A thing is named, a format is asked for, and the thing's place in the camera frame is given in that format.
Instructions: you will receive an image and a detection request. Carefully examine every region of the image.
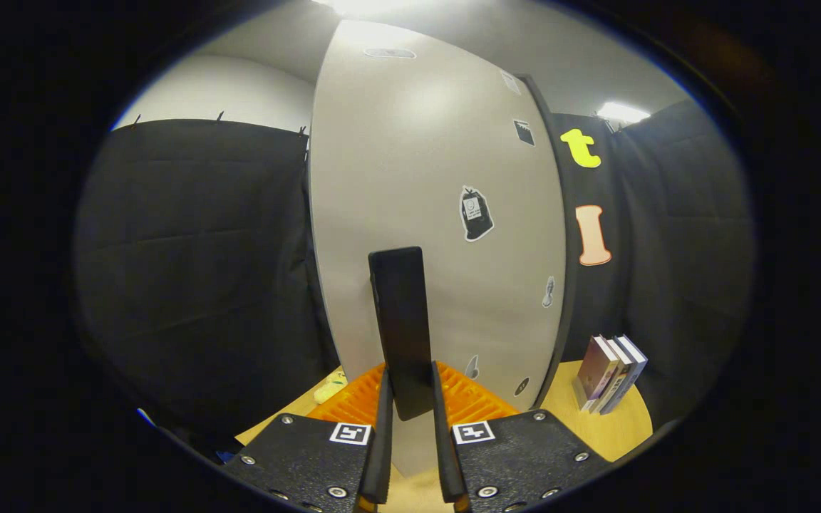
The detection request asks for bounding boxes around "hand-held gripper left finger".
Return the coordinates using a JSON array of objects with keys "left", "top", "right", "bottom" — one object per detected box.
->
[{"left": 222, "top": 362, "right": 393, "bottom": 513}]

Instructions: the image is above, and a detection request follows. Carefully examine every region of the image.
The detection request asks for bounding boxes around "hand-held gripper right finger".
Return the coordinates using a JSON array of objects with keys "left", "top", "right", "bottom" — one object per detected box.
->
[{"left": 430, "top": 361, "right": 614, "bottom": 513}]

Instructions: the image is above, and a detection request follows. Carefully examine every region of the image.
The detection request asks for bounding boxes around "black door handle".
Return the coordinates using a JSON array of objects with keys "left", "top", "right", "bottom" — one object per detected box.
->
[{"left": 368, "top": 247, "right": 434, "bottom": 421}]

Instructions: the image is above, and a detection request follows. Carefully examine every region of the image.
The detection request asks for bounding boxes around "beige cabinet door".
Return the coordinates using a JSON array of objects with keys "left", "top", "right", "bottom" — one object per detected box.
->
[{"left": 309, "top": 20, "right": 568, "bottom": 478}]

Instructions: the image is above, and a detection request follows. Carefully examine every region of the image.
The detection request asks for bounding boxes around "yellow plush toy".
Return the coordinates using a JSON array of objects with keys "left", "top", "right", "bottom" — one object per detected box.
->
[{"left": 313, "top": 370, "right": 348, "bottom": 405}]

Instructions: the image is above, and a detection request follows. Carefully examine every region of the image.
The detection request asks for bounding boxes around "purple book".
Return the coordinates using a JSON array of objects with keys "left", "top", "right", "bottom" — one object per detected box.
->
[{"left": 573, "top": 334, "right": 621, "bottom": 412}]

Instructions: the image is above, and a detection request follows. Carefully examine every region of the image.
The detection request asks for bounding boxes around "white spine book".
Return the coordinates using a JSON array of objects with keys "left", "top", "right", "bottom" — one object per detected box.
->
[{"left": 591, "top": 337, "right": 634, "bottom": 415}]

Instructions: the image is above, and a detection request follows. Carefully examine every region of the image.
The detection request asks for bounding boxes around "blue book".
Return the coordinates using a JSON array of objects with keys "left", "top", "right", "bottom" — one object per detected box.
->
[{"left": 599, "top": 334, "right": 648, "bottom": 415}]

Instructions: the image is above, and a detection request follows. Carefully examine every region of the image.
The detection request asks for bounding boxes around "dark grey cabinet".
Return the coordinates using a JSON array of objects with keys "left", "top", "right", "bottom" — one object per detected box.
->
[{"left": 517, "top": 73, "right": 579, "bottom": 410}]

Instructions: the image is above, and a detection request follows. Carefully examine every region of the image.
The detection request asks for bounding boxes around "black backdrop cloth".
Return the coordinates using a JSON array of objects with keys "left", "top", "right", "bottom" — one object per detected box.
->
[{"left": 72, "top": 100, "right": 757, "bottom": 442}]

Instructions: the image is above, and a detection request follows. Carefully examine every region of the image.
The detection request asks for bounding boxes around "small ceiling light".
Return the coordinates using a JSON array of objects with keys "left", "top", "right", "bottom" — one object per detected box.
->
[{"left": 596, "top": 102, "right": 651, "bottom": 124}]

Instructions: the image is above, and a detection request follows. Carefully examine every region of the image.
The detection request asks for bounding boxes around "large ceiling light panel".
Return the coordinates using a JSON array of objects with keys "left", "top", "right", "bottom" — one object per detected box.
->
[{"left": 311, "top": 0, "right": 454, "bottom": 19}]

